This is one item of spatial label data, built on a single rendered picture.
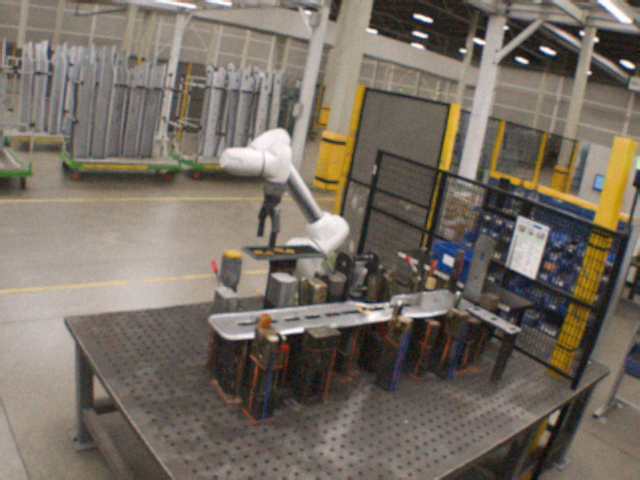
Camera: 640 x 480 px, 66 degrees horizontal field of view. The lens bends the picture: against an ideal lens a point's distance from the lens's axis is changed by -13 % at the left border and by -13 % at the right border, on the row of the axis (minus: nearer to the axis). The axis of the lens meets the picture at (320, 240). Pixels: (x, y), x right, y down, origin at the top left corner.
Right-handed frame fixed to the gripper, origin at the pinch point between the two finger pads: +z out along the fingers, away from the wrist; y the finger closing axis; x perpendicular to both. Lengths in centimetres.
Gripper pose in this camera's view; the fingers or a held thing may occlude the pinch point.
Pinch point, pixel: (265, 239)
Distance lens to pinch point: 241.1
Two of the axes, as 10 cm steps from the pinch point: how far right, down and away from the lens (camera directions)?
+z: -1.8, 9.5, 2.7
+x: 8.7, 0.3, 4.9
